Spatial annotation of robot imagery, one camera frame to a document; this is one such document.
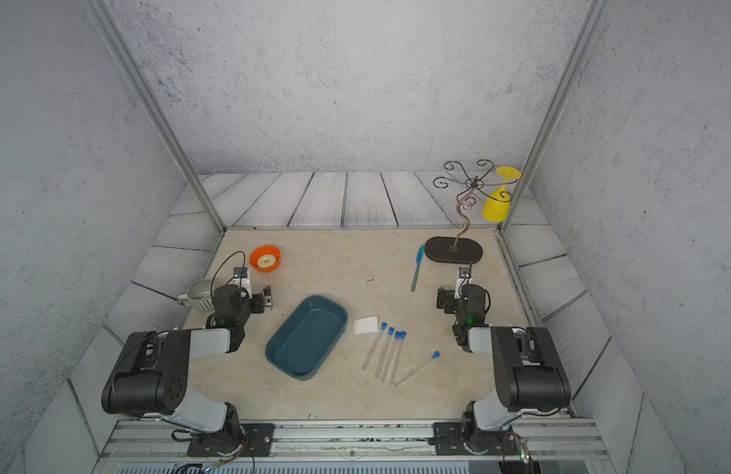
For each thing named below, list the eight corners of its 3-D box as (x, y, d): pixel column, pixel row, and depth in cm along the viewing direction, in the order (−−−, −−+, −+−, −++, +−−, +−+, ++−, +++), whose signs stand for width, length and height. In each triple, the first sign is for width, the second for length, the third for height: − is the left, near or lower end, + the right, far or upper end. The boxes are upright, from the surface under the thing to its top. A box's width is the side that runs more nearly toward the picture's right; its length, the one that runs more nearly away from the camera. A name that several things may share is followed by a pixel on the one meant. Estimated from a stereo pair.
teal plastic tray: (265, 361, 88) (260, 353, 84) (313, 299, 102) (310, 290, 97) (309, 387, 83) (306, 381, 79) (353, 319, 97) (352, 310, 92)
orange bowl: (250, 265, 112) (245, 257, 108) (268, 250, 117) (265, 241, 113) (268, 277, 108) (264, 269, 105) (286, 261, 113) (283, 252, 110)
